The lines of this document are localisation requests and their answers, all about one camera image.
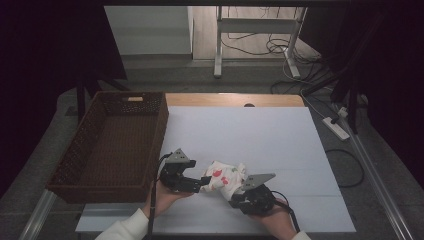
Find black looped floor cable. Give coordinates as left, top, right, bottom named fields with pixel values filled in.
left=324, top=148, right=365, bottom=188

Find white power strip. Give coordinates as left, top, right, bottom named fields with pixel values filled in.
left=321, top=116, right=351, bottom=142

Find brown wicker basket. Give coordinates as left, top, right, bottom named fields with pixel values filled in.
left=46, top=90, right=170, bottom=204

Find person's left hand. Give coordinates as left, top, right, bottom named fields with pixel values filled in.
left=142, top=181, right=195, bottom=219

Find tangle of black floor cables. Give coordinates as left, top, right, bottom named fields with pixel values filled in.
left=221, top=6, right=331, bottom=94

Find dark curtain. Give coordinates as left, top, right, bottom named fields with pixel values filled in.
left=299, top=0, right=424, bottom=188
left=0, top=0, right=128, bottom=198

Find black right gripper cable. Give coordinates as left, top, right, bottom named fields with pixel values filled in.
left=269, top=190, right=301, bottom=233

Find white metal desk frame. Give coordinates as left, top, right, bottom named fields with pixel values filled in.
left=213, top=5, right=308, bottom=79

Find white cabinet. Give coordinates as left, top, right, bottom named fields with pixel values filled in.
left=104, top=5, right=194, bottom=56

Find white floor cable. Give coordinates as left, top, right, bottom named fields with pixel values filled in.
left=282, top=56, right=329, bottom=119

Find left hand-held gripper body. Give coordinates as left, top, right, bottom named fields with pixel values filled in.
left=159, top=148, right=201, bottom=194

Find black stand legs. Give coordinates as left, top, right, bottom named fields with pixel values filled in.
left=74, top=76, right=131, bottom=121

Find person's right hand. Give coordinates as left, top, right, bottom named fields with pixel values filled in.
left=249, top=199, right=298, bottom=239

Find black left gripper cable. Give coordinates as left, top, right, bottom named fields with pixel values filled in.
left=144, top=152, right=173, bottom=240

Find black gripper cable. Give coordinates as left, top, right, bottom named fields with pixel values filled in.
left=269, top=190, right=301, bottom=233
left=144, top=152, right=173, bottom=240

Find white pants with coloured dots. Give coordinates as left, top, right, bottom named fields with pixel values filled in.
left=201, top=160, right=248, bottom=202

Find white table mat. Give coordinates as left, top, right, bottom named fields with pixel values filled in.
left=75, top=105, right=357, bottom=234

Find silver metal rail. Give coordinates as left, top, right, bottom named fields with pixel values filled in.
left=333, top=103, right=414, bottom=240
left=18, top=189, right=58, bottom=240

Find black stand with long pole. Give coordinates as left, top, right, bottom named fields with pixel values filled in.
left=301, top=9, right=368, bottom=134

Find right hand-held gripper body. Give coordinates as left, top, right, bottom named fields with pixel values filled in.
left=238, top=173, right=277, bottom=216

